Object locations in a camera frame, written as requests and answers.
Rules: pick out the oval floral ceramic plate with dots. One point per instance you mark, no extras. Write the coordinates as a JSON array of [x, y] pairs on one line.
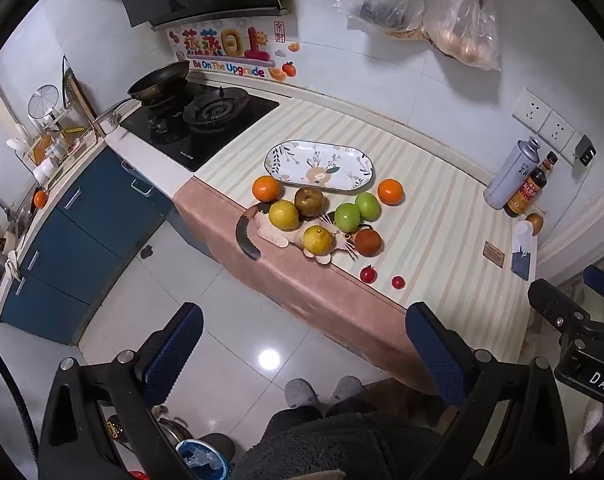
[[319, 165]]

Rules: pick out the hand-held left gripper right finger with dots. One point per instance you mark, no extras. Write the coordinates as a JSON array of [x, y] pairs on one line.
[[437, 355]]

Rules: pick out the orange by the sink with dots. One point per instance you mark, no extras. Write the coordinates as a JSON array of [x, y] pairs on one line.
[[40, 199]]

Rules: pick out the grey slipper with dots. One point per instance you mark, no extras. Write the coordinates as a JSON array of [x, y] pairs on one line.
[[301, 392], [347, 389]]

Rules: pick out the small golden brown fruit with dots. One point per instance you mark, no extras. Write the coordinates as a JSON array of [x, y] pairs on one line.
[[534, 223]]

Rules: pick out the black gas stove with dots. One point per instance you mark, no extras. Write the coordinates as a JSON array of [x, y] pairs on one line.
[[202, 125]]

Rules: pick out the small blue grey packet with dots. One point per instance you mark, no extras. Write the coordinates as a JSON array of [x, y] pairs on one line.
[[521, 265]]

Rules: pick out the grey gas canister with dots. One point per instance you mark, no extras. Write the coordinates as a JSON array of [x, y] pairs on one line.
[[509, 180]]

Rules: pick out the pot with blue lid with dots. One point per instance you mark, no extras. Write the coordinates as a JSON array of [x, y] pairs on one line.
[[202, 460]]

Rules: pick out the white wall socket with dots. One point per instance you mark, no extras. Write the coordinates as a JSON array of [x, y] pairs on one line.
[[532, 106], [557, 131]]

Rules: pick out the orange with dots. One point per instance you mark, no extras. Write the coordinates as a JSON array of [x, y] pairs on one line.
[[267, 188], [390, 192], [40, 199]]

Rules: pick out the blue kitchen cabinets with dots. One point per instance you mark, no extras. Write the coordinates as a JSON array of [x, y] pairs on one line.
[[82, 240]]

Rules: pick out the person's dark fleece clothing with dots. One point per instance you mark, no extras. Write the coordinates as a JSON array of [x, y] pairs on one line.
[[332, 445]]

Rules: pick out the reddish brown round fruit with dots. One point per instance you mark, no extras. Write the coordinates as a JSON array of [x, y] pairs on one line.
[[367, 242]]

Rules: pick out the plastic bag with onions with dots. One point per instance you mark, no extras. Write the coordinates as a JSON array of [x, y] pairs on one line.
[[464, 30]]

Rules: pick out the striped cat print mat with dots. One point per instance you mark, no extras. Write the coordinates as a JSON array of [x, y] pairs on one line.
[[432, 230]]

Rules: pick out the red cherry tomato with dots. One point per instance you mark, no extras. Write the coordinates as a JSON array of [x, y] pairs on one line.
[[398, 282], [367, 274]]

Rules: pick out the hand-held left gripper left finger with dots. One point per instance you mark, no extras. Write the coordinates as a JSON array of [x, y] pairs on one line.
[[174, 352]]

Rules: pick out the dark sauce bottle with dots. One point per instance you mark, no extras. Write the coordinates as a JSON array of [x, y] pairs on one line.
[[527, 192]]

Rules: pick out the colourful wall sticker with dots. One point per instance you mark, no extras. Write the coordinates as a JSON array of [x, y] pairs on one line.
[[227, 50]]

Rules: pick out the black frying pan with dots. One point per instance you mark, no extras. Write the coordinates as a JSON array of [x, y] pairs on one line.
[[159, 81]]

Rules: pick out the yellow citrus fruit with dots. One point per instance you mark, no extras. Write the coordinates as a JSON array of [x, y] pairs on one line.
[[283, 214], [317, 239]]

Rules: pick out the small brown tag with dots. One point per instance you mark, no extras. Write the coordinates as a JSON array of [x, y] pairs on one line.
[[493, 253]]

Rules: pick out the green apple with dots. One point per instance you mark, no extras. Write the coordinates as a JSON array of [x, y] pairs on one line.
[[367, 205], [347, 217]]

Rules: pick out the black plug adapter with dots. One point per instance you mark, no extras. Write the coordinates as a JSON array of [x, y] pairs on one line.
[[584, 151]]

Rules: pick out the dish rack with dishes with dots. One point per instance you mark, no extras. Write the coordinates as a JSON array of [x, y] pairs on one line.
[[52, 130]]

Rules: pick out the brown pear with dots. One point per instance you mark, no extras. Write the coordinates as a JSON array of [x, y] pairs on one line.
[[309, 201]]

